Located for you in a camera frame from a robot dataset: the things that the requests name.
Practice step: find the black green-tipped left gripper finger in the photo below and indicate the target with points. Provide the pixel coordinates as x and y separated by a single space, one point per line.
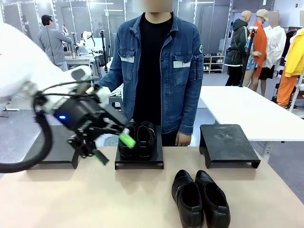
88 147
118 123

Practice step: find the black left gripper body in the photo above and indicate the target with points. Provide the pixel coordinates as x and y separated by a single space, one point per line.
83 116

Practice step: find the black leather loafer shoe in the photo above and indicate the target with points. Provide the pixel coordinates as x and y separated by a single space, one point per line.
146 140
126 150

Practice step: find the person's right forearm denim sleeve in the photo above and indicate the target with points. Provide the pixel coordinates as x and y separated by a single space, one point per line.
110 79

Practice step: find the person's left forearm denim sleeve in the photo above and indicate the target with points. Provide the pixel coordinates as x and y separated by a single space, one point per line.
190 114

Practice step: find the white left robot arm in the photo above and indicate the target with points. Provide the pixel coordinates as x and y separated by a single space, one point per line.
21 64

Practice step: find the dark grey shoe stand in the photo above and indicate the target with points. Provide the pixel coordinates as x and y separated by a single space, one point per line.
59 152
139 162
225 145

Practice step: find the person torso in denim jacket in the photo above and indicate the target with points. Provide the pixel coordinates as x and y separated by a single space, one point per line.
180 71

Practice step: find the person's right hand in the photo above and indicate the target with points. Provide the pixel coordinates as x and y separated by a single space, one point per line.
90 90

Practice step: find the person's left hand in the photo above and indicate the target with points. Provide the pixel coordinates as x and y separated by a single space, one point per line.
184 140

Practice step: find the white cloth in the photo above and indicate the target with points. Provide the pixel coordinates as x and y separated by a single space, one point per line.
116 92

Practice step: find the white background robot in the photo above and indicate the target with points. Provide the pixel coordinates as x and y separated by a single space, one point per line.
86 40

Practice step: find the man in grey with cap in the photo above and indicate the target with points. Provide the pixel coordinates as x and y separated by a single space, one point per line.
52 45

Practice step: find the black leather buckle shoe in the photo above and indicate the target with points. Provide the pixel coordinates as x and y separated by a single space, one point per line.
216 202
187 197

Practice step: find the wooden shoe rack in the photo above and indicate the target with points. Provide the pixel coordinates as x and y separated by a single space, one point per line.
213 64

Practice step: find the white long table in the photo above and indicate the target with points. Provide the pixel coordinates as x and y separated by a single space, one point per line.
242 109

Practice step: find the mannequin in dark green jacket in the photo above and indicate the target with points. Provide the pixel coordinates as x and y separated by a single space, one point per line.
237 47

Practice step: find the black tripod pole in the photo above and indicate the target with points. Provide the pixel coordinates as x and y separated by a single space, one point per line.
248 54

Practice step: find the mannequin in orange with cap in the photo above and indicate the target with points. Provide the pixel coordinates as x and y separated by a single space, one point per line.
257 47

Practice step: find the figure in white shirt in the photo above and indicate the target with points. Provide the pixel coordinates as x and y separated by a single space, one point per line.
276 45

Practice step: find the mannequin in yellow hoodie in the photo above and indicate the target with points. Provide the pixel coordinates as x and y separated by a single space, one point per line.
294 59

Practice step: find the black camera tripod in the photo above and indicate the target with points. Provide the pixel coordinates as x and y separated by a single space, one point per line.
103 52

